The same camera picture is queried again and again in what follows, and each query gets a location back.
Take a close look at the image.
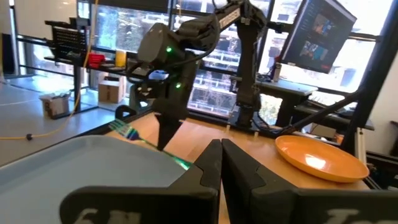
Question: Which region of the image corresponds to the light blue plastic tray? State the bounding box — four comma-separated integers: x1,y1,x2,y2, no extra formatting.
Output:
0,134,192,224

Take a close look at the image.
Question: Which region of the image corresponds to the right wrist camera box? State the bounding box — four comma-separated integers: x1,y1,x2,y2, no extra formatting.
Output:
136,70,170,100

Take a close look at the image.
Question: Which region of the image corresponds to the orange plastic plate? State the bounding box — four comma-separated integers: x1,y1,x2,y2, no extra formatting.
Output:
275,134,370,184

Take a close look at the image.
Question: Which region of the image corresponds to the red container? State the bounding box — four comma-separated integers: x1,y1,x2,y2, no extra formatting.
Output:
88,52,106,69

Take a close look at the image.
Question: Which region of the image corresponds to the black computer monitor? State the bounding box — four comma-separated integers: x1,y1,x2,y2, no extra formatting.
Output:
279,0,358,75

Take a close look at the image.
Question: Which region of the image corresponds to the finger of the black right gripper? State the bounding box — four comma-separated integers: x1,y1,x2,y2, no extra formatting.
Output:
166,116,183,147
154,113,171,152

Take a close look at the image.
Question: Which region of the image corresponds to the black table-level camera mount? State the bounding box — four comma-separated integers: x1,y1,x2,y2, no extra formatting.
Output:
114,105,137,121

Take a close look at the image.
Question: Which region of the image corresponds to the black equipment rack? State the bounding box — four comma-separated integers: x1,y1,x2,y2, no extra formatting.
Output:
45,17,91,113

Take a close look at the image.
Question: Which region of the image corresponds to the brown cardboard box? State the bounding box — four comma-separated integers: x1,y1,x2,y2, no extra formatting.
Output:
98,77,127,104

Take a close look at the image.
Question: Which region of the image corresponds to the yellow cup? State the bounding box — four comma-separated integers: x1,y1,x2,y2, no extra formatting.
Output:
115,49,127,68

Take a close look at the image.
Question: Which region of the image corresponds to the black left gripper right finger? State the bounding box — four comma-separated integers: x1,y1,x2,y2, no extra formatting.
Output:
221,138,398,224

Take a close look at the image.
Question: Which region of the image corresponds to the yellow cable with black connector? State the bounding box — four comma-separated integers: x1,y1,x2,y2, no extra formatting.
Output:
0,0,100,141

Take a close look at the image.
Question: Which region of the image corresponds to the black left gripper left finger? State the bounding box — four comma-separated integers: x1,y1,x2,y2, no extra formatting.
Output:
58,139,223,224

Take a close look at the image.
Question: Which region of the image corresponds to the iridescent metal fork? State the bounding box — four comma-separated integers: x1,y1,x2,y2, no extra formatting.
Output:
108,119,192,170

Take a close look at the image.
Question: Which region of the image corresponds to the open grey cardboard box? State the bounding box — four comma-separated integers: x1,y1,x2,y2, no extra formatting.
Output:
39,92,72,118

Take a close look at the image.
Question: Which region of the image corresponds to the grey standing desk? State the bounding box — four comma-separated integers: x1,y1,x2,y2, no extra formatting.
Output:
229,76,320,128

